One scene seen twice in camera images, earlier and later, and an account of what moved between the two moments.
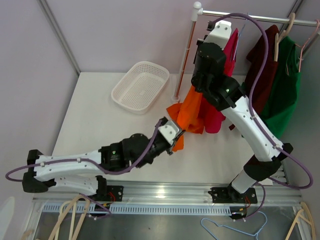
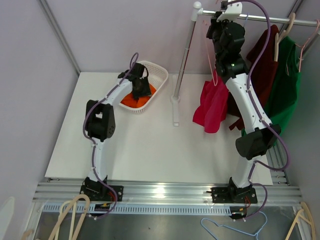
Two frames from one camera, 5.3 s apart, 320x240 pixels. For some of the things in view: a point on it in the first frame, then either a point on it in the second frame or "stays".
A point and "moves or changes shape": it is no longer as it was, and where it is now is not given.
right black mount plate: [230, 195] stays
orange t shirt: [188, 115] → [130, 102]
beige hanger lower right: [297, 220] stays
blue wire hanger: [237, 40] moves or changes shape
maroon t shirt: [256, 57] stays
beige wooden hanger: [277, 40] stays
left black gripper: [170, 147] → [146, 91]
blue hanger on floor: [256, 234] stays
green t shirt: [286, 87] stays
